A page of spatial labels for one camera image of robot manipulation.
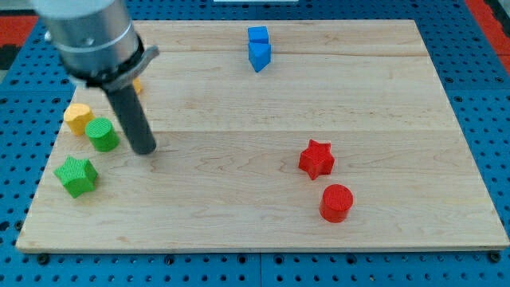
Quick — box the yellow hexagon block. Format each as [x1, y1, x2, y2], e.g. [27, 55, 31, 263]
[63, 103, 95, 136]

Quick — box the blue cube block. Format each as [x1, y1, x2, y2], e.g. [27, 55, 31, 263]
[247, 26, 269, 44]

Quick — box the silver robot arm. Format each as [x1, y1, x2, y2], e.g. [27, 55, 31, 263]
[30, 0, 159, 92]

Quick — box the red cylinder block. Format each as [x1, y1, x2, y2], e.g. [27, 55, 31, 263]
[319, 184, 354, 223]

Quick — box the green star block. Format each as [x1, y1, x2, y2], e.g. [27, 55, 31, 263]
[53, 156, 98, 199]

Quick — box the blue triangle block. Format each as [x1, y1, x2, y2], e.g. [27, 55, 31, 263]
[248, 42, 272, 73]

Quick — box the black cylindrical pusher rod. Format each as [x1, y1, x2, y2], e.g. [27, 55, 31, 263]
[105, 85, 156, 155]

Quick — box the yellow block behind arm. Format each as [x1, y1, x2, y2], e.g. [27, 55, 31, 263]
[132, 77, 143, 95]

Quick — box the green cylinder block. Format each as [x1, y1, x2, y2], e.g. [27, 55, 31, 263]
[85, 117, 120, 152]

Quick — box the light wooden board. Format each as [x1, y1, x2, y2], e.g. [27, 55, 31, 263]
[16, 20, 509, 254]

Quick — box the red star block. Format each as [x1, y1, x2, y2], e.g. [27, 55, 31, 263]
[298, 139, 335, 180]

